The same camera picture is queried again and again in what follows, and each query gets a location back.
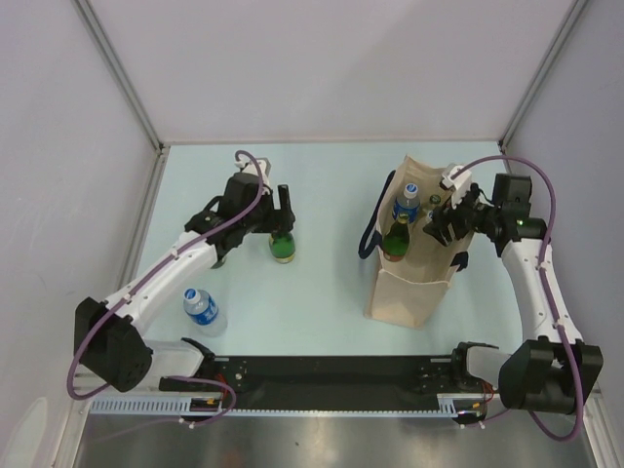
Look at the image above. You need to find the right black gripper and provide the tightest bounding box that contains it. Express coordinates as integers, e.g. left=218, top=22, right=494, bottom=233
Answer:
left=423, top=182, right=500, bottom=247

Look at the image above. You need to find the blue label water bottle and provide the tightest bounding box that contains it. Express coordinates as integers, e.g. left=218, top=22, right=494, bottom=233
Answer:
left=392, top=182, right=421, bottom=224

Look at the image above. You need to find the beige canvas tote bag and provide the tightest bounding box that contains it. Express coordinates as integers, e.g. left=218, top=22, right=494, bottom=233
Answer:
left=358, top=156, right=473, bottom=329

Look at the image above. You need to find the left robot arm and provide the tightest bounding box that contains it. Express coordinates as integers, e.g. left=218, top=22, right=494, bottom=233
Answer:
left=74, top=173, right=295, bottom=392

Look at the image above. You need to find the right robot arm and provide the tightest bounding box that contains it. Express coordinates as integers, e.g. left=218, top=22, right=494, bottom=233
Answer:
left=423, top=165, right=604, bottom=414

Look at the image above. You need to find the blue label bottle front left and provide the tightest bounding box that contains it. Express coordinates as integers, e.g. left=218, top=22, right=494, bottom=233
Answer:
left=183, top=288, right=227, bottom=337

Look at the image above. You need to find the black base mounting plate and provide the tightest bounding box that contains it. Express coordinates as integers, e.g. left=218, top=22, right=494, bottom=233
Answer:
left=160, top=354, right=508, bottom=413

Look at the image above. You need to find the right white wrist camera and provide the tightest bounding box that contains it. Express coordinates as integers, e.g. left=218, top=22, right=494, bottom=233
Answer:
left=440, top=163, right=473, bottom=209

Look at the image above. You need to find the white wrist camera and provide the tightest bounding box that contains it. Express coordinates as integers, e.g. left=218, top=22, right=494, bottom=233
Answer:
left=235, top=156, right=272, bottom=194
left=440, top=163, right=473, bottom=209

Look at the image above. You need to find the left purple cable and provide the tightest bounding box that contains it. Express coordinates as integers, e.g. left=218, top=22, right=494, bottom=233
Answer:
left=65, top=149, right=267, bottom=433

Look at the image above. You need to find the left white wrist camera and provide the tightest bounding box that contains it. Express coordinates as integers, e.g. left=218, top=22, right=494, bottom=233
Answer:
left=235, top=156, right=272, bottom=194

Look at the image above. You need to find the white slotted cable duct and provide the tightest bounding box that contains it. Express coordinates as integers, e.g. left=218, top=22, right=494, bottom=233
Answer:
left=89, top=394, right=486, bottom=418

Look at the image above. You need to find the aluminium frame rail right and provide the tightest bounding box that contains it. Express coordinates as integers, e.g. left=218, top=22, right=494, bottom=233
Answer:
left=498, top=0, right=591, bottom=153

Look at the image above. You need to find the aluminium frame rail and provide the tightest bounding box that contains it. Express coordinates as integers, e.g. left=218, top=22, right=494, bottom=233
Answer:
left=498, top=0, right=591, bottom=153
left=72, top=0, right=170, bottom=157

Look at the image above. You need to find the aluminium frame rail left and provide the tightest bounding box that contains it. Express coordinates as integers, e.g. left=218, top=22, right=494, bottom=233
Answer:
left=72, top=0, right=170, bottom=157

